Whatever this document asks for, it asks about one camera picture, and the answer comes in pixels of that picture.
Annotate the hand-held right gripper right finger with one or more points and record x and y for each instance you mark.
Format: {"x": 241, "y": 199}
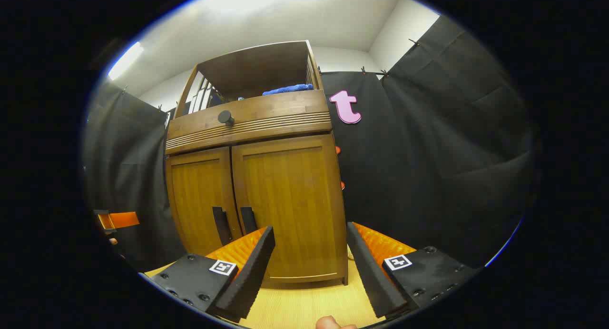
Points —
{"x": 368, "y": 272}

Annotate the black round drawer knob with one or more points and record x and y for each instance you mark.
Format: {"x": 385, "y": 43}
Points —
{"x": 225, "y": 117}

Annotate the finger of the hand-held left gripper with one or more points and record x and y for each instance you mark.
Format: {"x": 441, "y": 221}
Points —
{"x": 123, "y": 219}

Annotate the white upright books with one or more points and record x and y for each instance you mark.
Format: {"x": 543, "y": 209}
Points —
{"x": 201, "y": 94}

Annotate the black backdrop cloth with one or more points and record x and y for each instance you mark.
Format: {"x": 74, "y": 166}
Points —
{"x": 428, "y": 153}

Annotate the wooden shoe cabinet door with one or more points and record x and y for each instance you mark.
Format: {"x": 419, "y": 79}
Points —
{"x": 295, "y": 186}
{"x": 195, "y": 195}

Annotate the wooden double-door shoe cabinet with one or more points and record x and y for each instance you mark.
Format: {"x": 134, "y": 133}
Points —
{"x": 266, "y": 107}

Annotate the blue folded cloth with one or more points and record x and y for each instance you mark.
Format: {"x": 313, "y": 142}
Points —
{"x": 285, "y": 89}

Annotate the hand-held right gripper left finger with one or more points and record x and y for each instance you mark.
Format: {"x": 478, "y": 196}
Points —
{"x": 252, "y": 272}

